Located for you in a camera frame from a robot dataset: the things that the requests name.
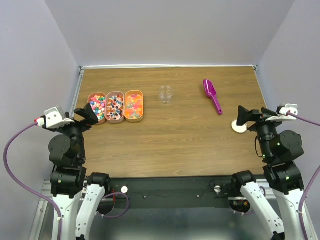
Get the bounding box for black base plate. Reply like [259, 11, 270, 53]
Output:
[98, 175, 249, 214]

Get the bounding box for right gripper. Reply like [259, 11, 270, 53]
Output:
[236, 103, 287, 160]

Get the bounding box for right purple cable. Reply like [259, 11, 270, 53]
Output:
[286, 111, 320, 240]

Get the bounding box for clear plastic cup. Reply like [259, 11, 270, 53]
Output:
[159, 86, 173, 104]

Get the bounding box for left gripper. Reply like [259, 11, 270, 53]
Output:
[55, 101, 99, 162]

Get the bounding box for pink tray of wrapped candies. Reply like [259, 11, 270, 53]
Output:
[87, 92, 107, 124]

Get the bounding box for magenta plastic scoop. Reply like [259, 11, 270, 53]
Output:
[202, 79, 223, 115]

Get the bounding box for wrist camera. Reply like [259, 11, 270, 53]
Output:
[34, 106, 75, 130]
[266, 103, 299, 123]

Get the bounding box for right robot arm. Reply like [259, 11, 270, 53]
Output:
[230, 104, 308, 240]

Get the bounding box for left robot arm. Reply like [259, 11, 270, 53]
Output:
[43, 103, 111, 240]

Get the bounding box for orange tray of star candies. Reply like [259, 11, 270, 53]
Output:
[124, 90, 144, 123]

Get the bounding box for aluminium frame rail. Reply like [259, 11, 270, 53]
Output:
[28, 180, 52, 240]

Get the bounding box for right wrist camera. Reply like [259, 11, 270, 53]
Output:
[266, 103, 299, 123]

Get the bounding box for white round lid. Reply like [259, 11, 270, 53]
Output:
[231, 120, 248, 134]

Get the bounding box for pink tray of lollipops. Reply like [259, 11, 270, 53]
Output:
[105, 91, 125, 124]

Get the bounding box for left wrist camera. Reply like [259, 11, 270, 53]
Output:
[34, 106, 75, 130]

